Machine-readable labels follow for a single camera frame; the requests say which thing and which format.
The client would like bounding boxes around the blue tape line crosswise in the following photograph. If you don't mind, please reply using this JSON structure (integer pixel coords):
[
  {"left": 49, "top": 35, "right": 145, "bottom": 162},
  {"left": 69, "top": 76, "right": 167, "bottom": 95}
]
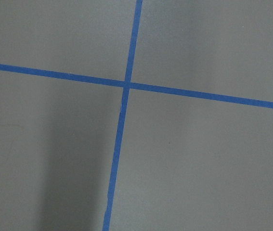
[{"left": 0, "top": 64, "right": 273, "bottom": 109}]

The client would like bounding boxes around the brown paper table cover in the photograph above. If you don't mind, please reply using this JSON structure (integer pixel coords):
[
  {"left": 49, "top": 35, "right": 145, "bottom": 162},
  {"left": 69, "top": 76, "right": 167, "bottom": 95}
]
[{"left": 0, "top": 0, "right": 273, "bottom": 231}]

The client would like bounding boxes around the blue tape line lengthwise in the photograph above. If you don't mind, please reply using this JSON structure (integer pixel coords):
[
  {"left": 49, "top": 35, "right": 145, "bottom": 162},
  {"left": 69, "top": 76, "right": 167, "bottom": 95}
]
[{"left": 102, "top": 0, "right": 143, "bottom": 231}]

